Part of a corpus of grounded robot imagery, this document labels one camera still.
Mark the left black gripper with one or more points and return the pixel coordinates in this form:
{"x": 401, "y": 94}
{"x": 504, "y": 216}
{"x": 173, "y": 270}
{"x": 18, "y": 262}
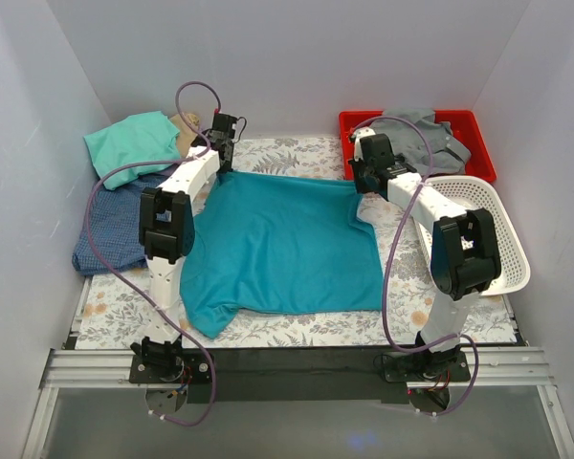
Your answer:
{"x": 225, "y": 160}

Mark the aluminium frame rail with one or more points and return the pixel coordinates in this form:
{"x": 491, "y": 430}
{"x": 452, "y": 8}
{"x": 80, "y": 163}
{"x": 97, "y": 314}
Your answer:
{"x": 494, "y": 366}

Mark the white perforated plastic basket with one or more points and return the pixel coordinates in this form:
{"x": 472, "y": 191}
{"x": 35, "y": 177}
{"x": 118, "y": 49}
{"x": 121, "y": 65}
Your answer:
{"x": 497, "y": 210}

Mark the mint green folded shirt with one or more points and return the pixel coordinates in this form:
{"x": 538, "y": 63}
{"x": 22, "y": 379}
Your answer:
{"x": 142, "y": 138}

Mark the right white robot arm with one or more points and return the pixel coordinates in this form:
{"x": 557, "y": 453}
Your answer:
{"x": 437, "y": 344}

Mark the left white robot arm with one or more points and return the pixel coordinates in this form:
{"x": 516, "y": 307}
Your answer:
{"x": 166, "y": 232}

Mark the grey crumpled shirt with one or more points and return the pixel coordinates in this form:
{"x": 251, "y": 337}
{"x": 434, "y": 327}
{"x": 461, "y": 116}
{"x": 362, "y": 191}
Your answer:
{"x": 450, "y": 155}

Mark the blue checkered folded shirt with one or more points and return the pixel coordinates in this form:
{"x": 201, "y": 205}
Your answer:
{"x": 114, "y": 222}

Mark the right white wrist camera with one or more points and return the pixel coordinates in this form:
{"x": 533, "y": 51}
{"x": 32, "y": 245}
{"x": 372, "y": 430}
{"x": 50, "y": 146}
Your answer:
{"x": 361, "y": 138}

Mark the teal t shirt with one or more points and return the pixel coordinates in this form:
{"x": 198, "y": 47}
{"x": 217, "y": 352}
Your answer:
{"x": 279, "y": 245}

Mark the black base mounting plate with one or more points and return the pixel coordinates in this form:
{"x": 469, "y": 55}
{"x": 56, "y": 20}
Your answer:
{"x": 294, "y": 374}

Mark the red plastic tray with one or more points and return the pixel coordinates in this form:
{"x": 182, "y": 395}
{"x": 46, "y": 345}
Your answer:
{"x": 463, "y": 124}

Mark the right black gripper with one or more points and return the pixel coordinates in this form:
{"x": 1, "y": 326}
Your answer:
{"x": 361, "y": 179}

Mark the beige folded garment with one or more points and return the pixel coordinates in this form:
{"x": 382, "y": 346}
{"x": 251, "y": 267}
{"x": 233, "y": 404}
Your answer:
{"x": 187, "y": 124}

